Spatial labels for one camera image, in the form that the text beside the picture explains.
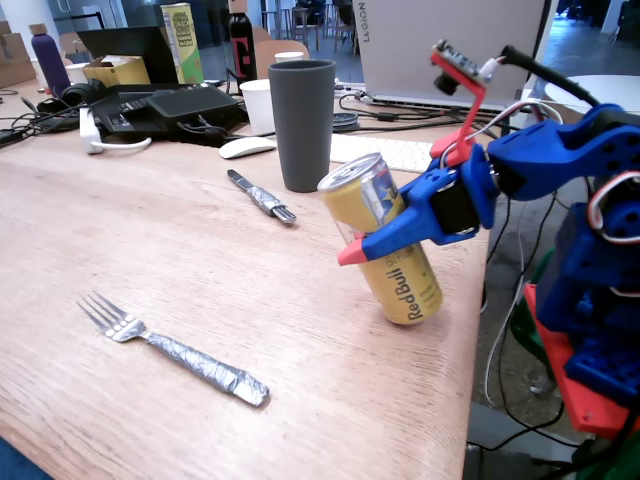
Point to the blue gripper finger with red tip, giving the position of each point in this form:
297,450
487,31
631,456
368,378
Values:
420,186
395,232

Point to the blue gripper body black servo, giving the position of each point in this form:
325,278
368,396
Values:
429,220

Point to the yellow Red Bull can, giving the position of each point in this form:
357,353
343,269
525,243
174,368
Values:
400,280

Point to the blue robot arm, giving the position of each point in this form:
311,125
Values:
565,145

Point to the white keyboard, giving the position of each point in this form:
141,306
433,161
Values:
390,152

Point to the black round lid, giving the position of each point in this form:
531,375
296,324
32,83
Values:
345,121

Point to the tall grey cup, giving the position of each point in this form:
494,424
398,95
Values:
302,125

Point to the green plastic object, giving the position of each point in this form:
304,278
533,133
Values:
527,330

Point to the silver Legion laptop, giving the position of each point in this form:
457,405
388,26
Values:
450,45

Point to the white computer mouse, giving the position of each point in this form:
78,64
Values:
247,147

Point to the white paper cup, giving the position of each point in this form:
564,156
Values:
289,56
257,107

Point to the white round table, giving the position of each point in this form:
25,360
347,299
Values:
605,90

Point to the brown wooden chair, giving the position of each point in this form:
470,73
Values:
280,47

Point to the black bottle red letter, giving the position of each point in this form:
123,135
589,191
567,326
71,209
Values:
242,50

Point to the black electronic device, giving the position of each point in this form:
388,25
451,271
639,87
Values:
165,107

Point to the green yellow carton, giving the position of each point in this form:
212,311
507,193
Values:
182,45

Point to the black laptop screen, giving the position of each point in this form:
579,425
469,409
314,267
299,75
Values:
130,47

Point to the yellow cardboard box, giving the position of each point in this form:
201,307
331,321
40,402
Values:
117,70

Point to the black headphones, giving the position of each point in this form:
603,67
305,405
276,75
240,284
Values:
75,92

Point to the purple bottle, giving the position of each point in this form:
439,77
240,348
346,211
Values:
50,60

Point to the brown cardboard box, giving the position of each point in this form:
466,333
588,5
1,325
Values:
15,60

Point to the red camera mount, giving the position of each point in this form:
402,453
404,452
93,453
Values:
470,115

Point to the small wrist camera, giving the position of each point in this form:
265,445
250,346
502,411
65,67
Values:
452,65

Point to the red base plate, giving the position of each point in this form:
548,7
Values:
585,405

